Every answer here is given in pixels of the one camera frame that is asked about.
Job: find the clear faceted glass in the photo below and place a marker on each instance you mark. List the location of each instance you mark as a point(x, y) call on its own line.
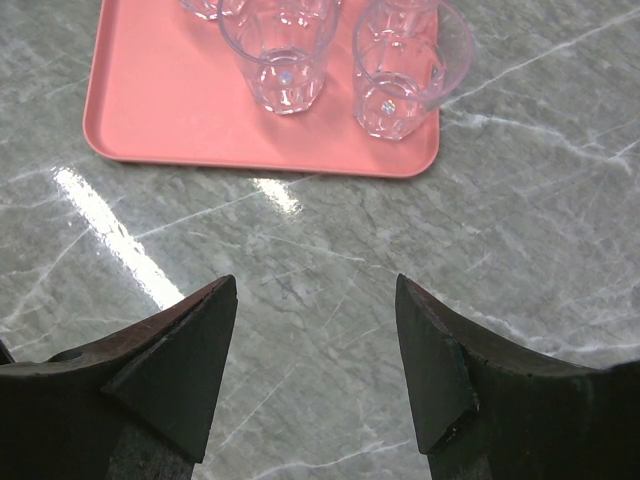
point(409, 56)
point(281, 48)
point(208, 9)

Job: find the pink plastic tray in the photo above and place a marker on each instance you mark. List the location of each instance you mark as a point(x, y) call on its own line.
point(164, 88)

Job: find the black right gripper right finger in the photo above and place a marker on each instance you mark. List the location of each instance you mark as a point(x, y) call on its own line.
point(485, 407)

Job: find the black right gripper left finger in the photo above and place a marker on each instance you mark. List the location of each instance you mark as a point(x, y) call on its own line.
point(136, 404)

